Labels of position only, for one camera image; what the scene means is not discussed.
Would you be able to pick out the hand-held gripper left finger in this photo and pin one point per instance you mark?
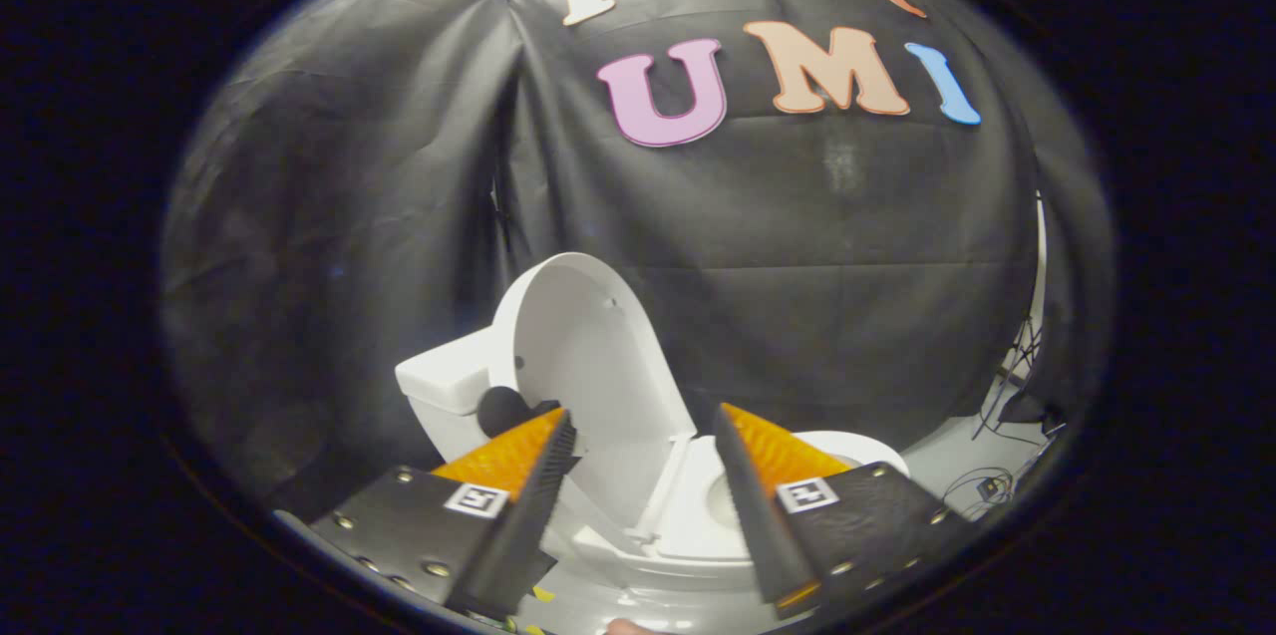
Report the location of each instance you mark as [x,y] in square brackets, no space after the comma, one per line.
[513,535]

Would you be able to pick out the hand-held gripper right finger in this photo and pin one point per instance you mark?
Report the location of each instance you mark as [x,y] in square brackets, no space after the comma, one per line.
[763,525]

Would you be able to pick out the black round foam pull tab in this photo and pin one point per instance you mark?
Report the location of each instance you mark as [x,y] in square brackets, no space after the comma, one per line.
[501,410]

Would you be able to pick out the white toilet lid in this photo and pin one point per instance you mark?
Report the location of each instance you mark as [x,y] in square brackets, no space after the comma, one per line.
[588,356]

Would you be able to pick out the white toilet seat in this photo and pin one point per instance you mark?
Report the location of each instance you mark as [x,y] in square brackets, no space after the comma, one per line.
[688,505]

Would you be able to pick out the white ceramic toilet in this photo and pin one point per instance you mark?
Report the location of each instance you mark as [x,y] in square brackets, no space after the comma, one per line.
[449,381]

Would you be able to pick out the yellow floor tape piece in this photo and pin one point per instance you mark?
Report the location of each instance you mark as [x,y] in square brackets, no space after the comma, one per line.
[543,594]

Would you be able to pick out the small black box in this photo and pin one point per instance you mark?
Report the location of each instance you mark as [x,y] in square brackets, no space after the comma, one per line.
[992,487]

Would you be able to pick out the black tripod stand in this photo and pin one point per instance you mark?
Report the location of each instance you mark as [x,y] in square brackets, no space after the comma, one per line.
[1017,376]

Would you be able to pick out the black backdrop cloth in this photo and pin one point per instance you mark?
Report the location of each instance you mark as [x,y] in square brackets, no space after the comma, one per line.
[399,166]

